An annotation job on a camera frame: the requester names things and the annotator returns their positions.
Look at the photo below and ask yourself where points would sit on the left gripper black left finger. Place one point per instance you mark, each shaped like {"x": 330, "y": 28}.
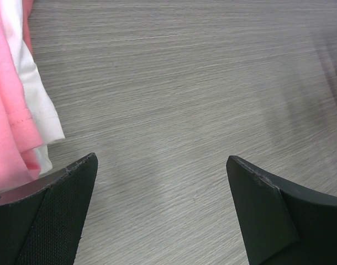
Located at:
{"x": 41, "y": 222}

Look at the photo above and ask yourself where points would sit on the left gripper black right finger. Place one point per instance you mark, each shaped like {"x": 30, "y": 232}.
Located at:
{"x": 282, "y": 222}

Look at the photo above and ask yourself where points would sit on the pink folded t shirt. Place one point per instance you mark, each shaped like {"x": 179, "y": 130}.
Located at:
{"x": 19, "y": 135}

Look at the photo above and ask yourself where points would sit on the white folded t shirt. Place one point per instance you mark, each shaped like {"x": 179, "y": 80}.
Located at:
{"x": 15, "y": 16}

